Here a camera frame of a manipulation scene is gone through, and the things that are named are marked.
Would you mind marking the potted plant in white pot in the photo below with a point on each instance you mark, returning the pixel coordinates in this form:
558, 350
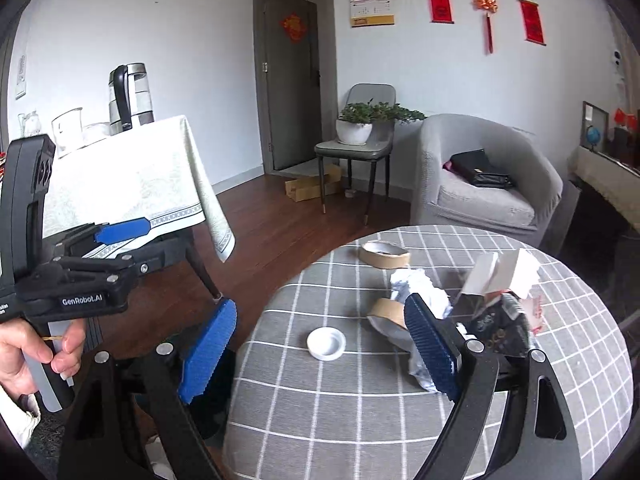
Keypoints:
355, 130

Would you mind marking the red door decoration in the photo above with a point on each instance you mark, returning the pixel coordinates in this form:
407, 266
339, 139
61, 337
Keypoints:
293, 28

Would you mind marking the clear glass cup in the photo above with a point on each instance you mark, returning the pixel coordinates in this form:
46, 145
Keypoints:
96, 132
30, 125

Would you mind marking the flat cardboard box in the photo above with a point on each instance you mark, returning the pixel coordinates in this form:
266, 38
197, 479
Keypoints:
307, 187

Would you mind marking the round table grey checked cloth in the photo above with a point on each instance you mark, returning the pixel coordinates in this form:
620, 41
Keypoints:
325, 410

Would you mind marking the desk with beige cloth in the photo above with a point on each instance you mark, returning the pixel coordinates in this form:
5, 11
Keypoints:
605, 175

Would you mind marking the dark printed snack packet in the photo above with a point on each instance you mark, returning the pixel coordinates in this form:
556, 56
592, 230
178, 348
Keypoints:
495, 325

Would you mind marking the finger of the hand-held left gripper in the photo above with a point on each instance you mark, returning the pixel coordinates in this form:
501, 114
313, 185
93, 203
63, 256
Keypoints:
122, 230
120, 266

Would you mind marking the wall calendar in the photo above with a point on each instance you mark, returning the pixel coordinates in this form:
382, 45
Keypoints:
372, 2

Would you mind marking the pink white packet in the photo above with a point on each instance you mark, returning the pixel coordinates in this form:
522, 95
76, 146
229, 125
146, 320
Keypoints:
535, 315

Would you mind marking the white round lid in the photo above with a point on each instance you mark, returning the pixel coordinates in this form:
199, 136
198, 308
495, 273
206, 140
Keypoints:
326, 344

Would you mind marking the framed picture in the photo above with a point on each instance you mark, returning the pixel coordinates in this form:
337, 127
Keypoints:
597, 112

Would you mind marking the black leather bag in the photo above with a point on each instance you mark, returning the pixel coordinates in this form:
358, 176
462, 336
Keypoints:
480, 167

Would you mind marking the glass electric kettle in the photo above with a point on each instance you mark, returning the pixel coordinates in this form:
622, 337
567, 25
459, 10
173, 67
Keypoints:
137, 95

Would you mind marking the person's left hand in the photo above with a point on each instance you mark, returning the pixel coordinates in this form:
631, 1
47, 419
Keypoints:
25, 355

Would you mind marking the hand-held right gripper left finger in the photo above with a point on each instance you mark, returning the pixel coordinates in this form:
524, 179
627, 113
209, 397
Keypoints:
210, 350

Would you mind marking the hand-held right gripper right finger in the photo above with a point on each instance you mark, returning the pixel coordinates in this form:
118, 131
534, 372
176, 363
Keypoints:
432, 350

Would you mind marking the table with white tablecloth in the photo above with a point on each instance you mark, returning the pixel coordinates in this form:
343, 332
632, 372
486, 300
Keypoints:
125, 180

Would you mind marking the grey armchair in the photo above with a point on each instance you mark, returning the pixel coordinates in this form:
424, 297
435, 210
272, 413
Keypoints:
490, 205

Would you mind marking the brown tape roll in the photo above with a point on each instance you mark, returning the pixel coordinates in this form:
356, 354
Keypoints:
382, 259
387, 312

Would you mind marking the grey dining chair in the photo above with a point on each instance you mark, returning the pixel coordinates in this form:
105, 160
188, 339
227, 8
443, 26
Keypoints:
352, 147

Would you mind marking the red hanging scroll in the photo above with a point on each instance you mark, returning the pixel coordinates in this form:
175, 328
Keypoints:
440, 3
532, 20

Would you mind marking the white security camera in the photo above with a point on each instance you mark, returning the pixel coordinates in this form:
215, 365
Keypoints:
618, 60

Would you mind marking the white paper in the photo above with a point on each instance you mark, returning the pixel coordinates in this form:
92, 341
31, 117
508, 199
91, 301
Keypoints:
420, 285

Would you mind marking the small blue globe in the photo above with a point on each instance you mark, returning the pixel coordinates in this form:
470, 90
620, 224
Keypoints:
593, 135

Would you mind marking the white wall switch panel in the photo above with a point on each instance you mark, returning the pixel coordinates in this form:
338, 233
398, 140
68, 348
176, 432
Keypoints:
20, 77

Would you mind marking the white carton box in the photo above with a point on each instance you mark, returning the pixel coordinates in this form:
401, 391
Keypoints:
505, 270

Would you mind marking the glass measuring cup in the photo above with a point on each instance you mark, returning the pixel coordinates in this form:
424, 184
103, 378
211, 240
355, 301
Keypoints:
67, 130

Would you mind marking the small red flags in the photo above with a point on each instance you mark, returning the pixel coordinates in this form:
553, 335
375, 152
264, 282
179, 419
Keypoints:
625, 117

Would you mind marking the grey door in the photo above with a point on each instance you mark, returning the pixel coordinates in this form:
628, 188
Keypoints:
292, 90

